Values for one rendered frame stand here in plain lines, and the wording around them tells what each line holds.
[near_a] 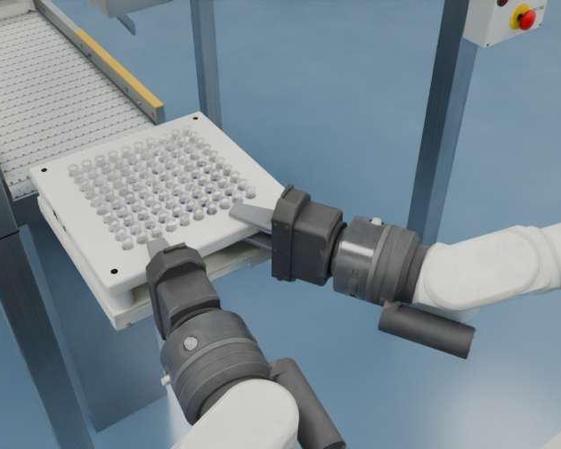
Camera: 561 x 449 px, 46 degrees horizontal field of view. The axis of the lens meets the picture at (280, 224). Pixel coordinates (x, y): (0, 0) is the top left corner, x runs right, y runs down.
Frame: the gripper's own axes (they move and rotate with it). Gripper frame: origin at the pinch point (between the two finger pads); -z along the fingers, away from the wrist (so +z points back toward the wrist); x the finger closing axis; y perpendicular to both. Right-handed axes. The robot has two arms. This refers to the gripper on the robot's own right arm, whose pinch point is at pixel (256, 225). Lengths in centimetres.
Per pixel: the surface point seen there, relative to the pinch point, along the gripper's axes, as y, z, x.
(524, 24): 79, 21, 6
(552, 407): 65, 53, 100
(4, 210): -1.2, -38.5, 10.6
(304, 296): 76, -20, 101
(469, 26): 76, 11, 8
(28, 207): 8.0, -44.4, 19.4
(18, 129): 17, -51, 12
